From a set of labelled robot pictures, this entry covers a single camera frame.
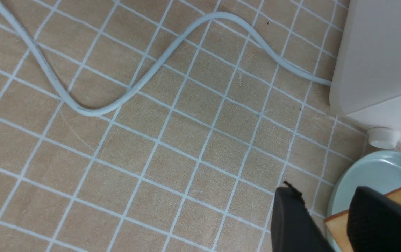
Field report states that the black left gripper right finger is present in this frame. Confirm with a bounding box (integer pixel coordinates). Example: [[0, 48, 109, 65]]
[[347, 186, 401, 252]]

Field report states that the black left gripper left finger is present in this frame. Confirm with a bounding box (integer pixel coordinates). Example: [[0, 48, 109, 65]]
[[270, 181, 334, 252]]

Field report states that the toast slice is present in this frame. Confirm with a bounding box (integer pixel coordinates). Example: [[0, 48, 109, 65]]
[[324, 187, 401, 252]]

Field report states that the light green plate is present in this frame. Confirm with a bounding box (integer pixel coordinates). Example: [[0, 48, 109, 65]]
[[326, 150, 401, 217]]

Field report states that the orange checkered tablecloth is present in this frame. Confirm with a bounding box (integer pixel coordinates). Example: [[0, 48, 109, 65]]
[[0, 0, 401, 252]]

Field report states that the white two-slot toaster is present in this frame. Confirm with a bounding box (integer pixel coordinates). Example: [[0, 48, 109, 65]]
[[329, 0, 401, 149]]

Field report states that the white power cable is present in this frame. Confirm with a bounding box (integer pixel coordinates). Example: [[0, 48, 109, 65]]
[[0, 0, 332, 117]]

